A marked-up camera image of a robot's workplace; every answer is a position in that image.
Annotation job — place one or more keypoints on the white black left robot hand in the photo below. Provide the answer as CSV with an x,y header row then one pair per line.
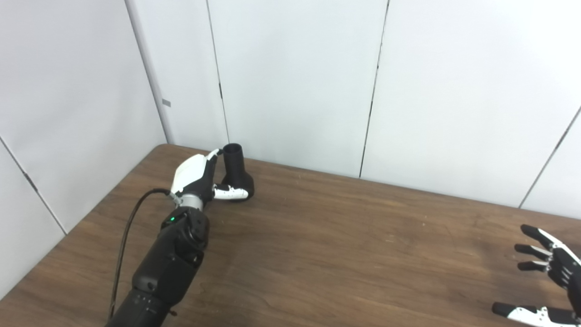
x,y
193,175

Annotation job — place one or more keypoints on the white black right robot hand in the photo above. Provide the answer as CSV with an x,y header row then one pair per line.
x,y
569,272

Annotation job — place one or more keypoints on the black flask-shaped vase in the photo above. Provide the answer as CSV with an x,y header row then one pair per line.
x,y
236,170

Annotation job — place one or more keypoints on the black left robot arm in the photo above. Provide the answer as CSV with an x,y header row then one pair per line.
x,y
170,263

